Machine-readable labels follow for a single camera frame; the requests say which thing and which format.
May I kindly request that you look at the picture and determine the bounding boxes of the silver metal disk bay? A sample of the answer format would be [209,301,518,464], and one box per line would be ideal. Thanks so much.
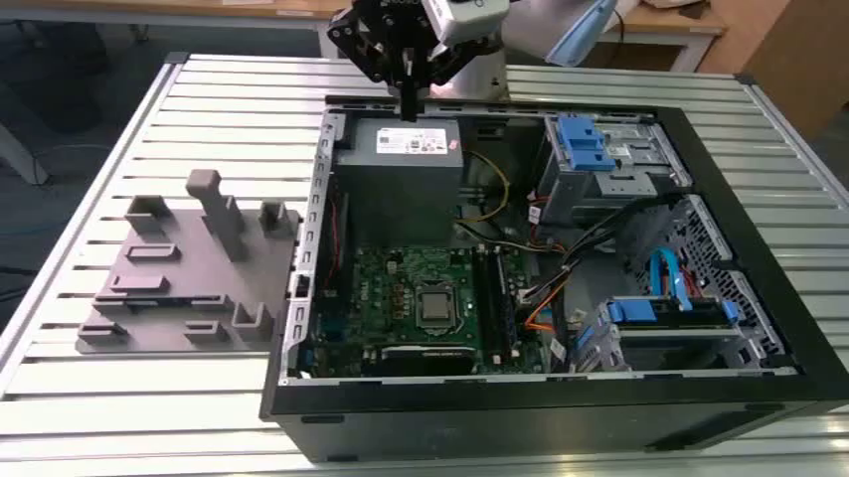
[569,292,791,374]

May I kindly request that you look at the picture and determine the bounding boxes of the grey power supply unit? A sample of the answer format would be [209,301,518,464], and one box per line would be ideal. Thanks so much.
[330,117,466,239]

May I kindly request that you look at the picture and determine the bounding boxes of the orange wires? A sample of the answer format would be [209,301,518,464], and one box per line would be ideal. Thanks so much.
[526,292,565,332]

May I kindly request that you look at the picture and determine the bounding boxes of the RAM stick with blue label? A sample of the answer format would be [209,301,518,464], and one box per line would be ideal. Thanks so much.
[125,295,225,306]

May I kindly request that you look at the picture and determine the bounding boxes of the blue SATA wire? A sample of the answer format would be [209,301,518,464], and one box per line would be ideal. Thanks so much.
[649,247,696,312]

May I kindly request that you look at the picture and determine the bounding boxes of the wooden desk with white frame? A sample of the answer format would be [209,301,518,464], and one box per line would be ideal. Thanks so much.
[218,0,729,76]

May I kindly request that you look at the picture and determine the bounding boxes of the black open PC case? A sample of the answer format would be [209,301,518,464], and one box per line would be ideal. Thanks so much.
[257,93,849,466]

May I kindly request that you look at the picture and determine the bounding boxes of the grey parts rack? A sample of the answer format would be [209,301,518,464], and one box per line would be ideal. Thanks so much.
[76,168,305,355]

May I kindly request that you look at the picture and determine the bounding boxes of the black graphics card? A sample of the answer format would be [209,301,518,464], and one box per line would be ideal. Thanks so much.
[362,345,478,377]

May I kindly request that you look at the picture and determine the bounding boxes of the black cable bundle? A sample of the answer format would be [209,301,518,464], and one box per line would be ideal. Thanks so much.
[524,196,679,304]

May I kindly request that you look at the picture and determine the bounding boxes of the wooden cabinet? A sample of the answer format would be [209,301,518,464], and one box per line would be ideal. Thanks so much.
[700,0,849,145]

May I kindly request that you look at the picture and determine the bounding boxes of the blue disk carrier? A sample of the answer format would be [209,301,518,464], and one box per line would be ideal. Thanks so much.
[556,116,616,173]

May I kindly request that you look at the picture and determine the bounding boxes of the yellow wire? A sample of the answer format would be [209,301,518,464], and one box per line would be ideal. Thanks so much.
[461,151,513,225]

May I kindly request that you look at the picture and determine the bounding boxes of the dark office chair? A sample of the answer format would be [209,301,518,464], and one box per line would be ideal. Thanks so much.
[0,19,111,135]

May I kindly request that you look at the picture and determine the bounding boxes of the hard disk in blue carrier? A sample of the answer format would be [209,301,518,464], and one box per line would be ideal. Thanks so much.
[606,295,743,332]

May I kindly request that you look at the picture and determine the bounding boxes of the silver metal drive cage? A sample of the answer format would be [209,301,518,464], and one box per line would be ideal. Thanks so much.
[536,111,692,225]

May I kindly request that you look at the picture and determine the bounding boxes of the silver CPU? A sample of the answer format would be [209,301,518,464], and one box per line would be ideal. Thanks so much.
[422,291,457,320]

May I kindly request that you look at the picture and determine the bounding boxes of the black RAM slot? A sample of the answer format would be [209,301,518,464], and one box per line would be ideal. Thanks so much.
[488,247,508,360]
[474,246,494,363]

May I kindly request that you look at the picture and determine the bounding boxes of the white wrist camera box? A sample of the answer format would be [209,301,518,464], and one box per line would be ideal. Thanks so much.
[424,0,512,49]

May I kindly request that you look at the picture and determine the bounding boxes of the white table leg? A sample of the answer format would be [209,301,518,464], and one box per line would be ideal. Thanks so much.
[0,118,52,188]

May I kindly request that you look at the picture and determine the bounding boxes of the green motherboard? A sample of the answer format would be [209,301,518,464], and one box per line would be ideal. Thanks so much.
[311,245,552,377]

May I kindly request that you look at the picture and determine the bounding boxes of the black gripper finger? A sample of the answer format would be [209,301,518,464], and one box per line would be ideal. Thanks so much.
[409,39,497,123]
[325,10,413,123]

